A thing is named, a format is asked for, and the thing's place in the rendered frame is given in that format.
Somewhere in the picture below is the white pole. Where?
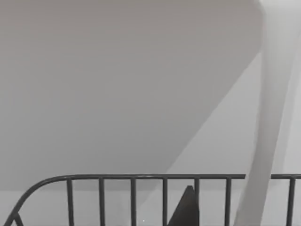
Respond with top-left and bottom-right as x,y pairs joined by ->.
232,0 -> 301,226

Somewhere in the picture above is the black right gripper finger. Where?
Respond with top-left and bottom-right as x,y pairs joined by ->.
166,185 -> 201,226

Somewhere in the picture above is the dark grey wire rack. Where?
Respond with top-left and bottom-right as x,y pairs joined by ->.
0,173 -> 301,226

